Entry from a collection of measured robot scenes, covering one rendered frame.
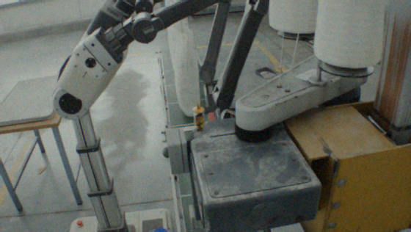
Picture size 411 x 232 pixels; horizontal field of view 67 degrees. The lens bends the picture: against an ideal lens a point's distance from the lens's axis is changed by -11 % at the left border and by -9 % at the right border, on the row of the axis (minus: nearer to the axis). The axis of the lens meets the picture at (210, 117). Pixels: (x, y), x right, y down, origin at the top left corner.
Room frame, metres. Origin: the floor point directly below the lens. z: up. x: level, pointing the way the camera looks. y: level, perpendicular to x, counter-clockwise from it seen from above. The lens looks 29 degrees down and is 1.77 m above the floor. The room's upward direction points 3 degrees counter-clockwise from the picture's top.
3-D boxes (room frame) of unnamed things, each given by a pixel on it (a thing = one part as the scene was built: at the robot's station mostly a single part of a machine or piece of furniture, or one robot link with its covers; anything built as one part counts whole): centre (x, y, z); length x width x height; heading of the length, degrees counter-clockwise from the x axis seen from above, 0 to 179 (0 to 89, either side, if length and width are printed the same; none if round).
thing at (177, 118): (3.47, 0.27, 0.34); 2.21 x 0.39 x 0.09; 8
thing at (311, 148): (0.68, -0.21, 1.26); 0.22 x 0.05 x 0.16; 8
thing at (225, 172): (0.62, -0.07, 1.21); 0.30 x 0.25 x 0.30; 8
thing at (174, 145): (0.71, 0.09, 1.29); 0.08 x 0.05 x 0.09; 8
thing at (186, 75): (2.75, 0.18, 0.74); 0.47 x 0.22 x 0.72; 6
